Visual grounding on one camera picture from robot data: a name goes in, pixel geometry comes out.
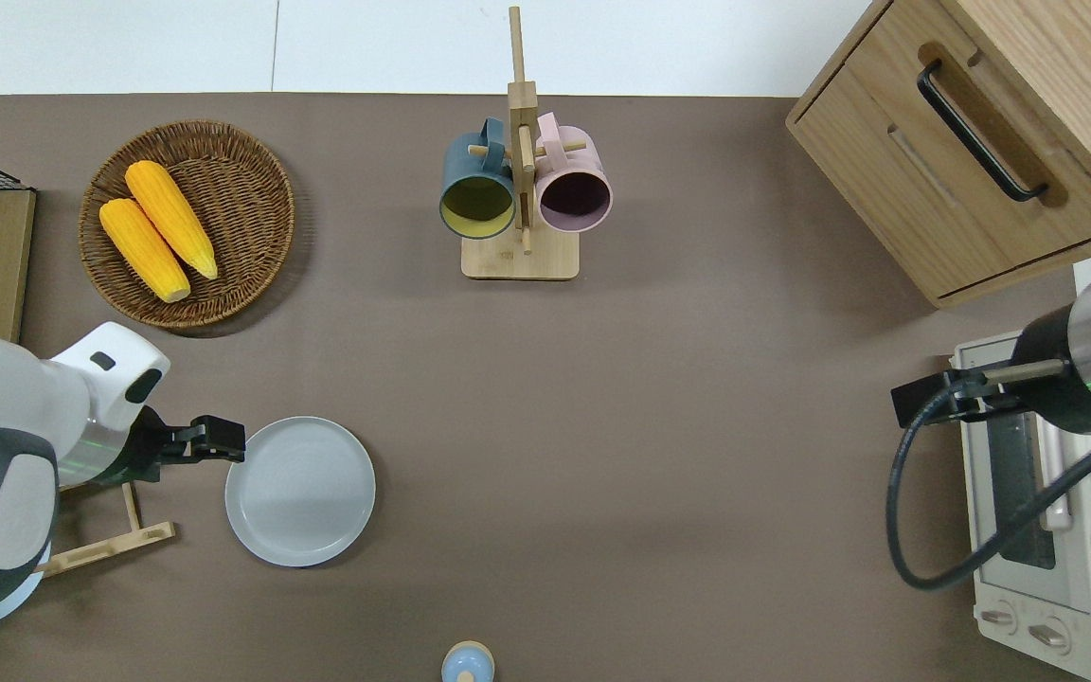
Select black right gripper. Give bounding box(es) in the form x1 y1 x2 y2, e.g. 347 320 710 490
1010 303 1091 437

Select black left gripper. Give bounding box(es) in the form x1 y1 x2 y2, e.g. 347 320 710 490
115 405 190 487

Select gray plate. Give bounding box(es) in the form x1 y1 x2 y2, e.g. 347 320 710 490
224 416 377 568

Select wooden plate rack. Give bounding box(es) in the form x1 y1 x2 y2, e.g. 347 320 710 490
37 480 176 580

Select white toaster oven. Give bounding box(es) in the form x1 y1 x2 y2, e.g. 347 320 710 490
949 256 1091 682

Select yellow corn cob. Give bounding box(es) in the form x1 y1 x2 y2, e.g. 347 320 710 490
98 197 192 304
124 159 221 281

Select round wicker basket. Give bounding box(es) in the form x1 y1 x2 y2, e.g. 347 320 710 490
79 119 296 330

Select wooden drawer cabinet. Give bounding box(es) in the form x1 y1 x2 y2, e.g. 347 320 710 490
785 0 1091 310

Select wooden mug tree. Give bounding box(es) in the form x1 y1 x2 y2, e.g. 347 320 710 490
460 6 590 281

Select dark blue mug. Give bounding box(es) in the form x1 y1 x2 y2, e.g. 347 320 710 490
438 117 517 241

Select pink mug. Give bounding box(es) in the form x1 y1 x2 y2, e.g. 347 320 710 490
533 112 614 234

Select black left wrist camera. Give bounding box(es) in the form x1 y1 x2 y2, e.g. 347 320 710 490
167 414 247 466

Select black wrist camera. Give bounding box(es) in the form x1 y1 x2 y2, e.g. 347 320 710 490
890 358 1069 430
167 414 247 466

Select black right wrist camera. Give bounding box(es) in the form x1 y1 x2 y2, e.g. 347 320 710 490
890 358 1069 430

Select black camera cable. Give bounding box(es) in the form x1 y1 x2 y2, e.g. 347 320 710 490
885 386 1091 592

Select black cabinet handle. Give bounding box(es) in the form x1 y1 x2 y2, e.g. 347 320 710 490
917 60 1049 204

